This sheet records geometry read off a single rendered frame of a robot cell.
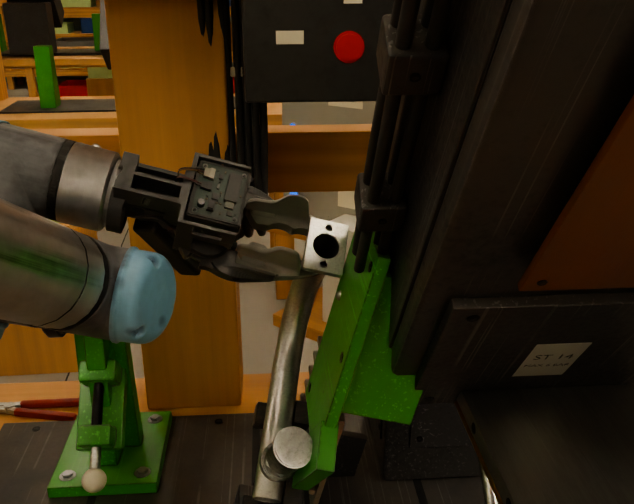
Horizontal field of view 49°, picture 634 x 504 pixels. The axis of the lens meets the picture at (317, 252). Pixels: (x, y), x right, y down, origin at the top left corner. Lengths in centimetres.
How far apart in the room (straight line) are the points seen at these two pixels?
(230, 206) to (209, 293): 38
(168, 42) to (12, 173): 33
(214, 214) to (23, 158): 17
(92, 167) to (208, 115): 30
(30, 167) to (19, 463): 48
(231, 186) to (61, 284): 20
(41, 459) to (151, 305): 49
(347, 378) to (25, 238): 30
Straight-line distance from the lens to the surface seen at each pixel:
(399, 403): 66
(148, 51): 91
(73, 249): 51
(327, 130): 102
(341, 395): 63
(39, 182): 65
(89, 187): 64
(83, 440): 88
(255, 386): 113
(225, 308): 100
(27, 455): 103
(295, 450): 66
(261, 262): 67
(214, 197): 63
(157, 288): 56
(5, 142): 66
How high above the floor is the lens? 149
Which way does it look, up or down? 22 degrees down
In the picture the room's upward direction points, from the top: straight up
